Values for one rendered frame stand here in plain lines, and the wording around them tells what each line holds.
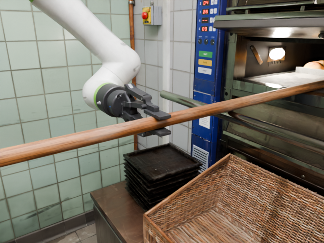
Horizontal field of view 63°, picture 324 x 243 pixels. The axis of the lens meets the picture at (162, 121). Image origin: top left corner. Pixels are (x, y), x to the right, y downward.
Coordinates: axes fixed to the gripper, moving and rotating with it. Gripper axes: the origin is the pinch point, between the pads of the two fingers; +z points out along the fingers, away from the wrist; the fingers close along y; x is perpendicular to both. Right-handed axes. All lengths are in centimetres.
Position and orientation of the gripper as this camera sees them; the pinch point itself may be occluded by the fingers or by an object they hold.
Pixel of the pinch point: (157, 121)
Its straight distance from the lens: 60.2
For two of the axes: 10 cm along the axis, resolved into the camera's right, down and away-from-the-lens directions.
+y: 0.0, 9.5, 3.3
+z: 5.6, 2.7, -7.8
